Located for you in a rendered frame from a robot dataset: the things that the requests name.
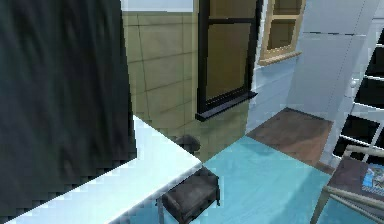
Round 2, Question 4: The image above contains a black framed window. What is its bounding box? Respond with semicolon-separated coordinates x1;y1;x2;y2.
194;0;264;122

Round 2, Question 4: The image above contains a white table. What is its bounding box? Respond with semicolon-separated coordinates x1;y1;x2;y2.
3;114;203;224

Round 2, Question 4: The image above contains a dark grey stool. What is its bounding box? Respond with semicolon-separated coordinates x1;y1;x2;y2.
156;166;221;224

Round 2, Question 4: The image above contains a light wood framed window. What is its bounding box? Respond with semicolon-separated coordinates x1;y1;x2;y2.
257;0;307;67

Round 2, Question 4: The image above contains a white framed glass door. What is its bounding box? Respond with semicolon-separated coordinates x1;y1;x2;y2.
321;19;384;169

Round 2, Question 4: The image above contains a blue picture book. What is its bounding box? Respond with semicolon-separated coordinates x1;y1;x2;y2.
361;163;384;198

